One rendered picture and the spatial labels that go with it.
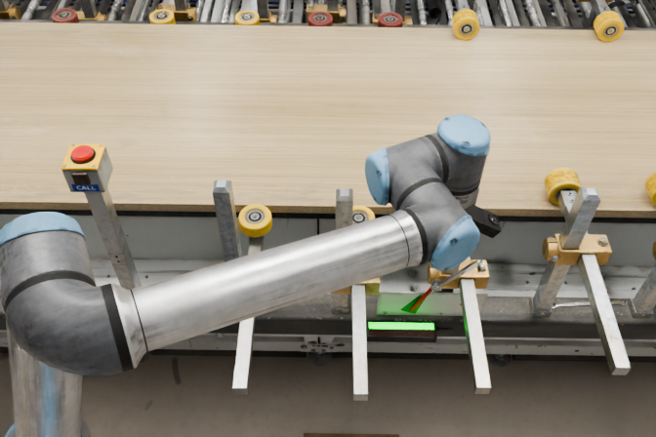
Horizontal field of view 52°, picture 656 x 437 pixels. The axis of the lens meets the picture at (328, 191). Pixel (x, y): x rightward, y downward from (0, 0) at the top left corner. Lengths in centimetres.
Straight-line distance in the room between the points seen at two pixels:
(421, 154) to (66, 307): 59
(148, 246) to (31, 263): 98
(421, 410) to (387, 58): 116
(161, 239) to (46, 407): 76
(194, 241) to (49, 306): 99
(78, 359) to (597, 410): 193
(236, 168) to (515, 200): 71
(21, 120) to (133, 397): 100
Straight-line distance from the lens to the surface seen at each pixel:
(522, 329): 177
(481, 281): 160
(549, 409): 246
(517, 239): 186
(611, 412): 253
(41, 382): 116
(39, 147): 193
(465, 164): 114
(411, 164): 109
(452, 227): 100
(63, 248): 97
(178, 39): 221
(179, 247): 188
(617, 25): 231
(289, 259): 93
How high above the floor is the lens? 213
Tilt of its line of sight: 48 degrees down
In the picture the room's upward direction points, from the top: 1 degrees clockwise
